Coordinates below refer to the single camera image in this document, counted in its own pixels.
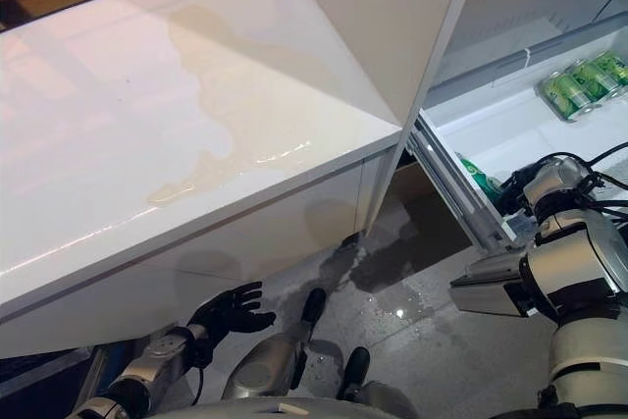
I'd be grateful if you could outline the silver black robot right leg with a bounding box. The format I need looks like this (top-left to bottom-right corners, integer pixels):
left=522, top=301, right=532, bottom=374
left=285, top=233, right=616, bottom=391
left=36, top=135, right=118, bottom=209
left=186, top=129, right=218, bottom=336
left=337, top=345, right=418, bottom=405

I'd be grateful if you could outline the silver black robot leg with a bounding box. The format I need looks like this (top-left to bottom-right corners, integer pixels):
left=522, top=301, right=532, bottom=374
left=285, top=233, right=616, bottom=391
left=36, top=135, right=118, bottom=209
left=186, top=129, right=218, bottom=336
left=219, top=287, right=329, bottom=401
left=337, top=345, right=418, bottom=405

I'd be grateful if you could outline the tall white cabinet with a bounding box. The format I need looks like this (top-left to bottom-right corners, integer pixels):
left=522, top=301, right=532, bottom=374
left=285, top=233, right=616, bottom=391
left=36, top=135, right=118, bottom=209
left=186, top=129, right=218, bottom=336
left=372, top=0, right=628, bottom=283

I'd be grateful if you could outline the white fridge drawer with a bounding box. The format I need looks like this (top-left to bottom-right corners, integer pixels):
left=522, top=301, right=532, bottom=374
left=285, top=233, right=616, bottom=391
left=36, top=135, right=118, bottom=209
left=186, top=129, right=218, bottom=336
left=405, top=21, right=628, bottom=253

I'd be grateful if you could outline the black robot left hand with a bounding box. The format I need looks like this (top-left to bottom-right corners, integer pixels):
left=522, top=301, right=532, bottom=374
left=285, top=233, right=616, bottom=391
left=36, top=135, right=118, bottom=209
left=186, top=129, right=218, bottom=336
left=187, top=280, right=278, bottom=342

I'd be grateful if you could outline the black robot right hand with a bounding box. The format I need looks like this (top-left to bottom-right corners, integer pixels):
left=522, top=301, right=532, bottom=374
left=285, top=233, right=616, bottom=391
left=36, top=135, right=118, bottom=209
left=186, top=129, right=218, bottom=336
left=497, top=162, right=545, bottom=217

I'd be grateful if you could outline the green drink can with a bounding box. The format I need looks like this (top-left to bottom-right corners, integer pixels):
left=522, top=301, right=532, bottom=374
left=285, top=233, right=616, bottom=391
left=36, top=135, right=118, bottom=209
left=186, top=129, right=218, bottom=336
left=454, top=150, right=509, bottom=204
left=536, top=70, right=599, bottom=122
left=588, top=49, right=628, bottom=91
left=566, top=59, right=625, bottom=102

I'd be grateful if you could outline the silver black robot left leg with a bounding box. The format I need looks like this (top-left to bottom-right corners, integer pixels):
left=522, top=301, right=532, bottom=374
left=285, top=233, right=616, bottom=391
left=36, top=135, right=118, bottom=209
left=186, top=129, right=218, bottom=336
left=219, top=287, right=329, bottom=401

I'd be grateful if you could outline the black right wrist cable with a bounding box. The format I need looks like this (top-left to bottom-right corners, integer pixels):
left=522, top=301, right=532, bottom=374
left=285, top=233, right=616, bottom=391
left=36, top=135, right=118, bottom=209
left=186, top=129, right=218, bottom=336
left=576, top=143, right=628, bottom=222

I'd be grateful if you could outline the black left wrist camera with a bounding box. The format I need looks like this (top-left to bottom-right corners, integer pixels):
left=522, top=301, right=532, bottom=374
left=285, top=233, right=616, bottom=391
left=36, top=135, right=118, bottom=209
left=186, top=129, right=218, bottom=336
left=185, top=328, right=218, bottom=371

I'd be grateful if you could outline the grey robot torso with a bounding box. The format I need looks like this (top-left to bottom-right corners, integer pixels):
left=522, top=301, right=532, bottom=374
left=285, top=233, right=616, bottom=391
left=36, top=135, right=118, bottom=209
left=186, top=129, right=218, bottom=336
left=181, top=389, right=443, bottom=419

